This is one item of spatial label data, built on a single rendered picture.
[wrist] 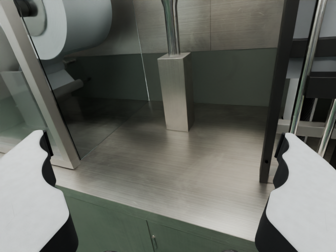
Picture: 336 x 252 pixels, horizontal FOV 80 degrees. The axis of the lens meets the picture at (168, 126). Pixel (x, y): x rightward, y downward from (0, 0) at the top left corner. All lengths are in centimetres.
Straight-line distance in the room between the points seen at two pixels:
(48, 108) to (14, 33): 18
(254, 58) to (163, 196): 63
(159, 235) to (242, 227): 25
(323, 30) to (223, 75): 53
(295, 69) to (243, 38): 45
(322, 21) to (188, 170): 43
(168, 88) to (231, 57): 32
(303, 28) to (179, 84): 38
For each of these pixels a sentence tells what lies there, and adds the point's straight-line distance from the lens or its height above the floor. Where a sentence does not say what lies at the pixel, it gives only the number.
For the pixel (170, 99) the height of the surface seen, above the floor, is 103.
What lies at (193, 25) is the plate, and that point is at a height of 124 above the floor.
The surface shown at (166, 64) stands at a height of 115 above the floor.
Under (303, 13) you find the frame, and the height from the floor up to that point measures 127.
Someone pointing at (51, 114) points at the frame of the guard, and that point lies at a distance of 63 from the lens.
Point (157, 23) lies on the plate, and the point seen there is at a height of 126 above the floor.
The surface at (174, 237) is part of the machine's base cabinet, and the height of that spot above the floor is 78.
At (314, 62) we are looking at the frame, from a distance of 47.
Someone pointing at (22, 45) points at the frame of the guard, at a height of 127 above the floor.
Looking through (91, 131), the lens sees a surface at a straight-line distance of 75.
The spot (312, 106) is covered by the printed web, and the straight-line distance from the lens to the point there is 62.
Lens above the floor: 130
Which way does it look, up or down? 29 degrees down
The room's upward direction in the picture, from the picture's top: 7 degrees counter-clockwise
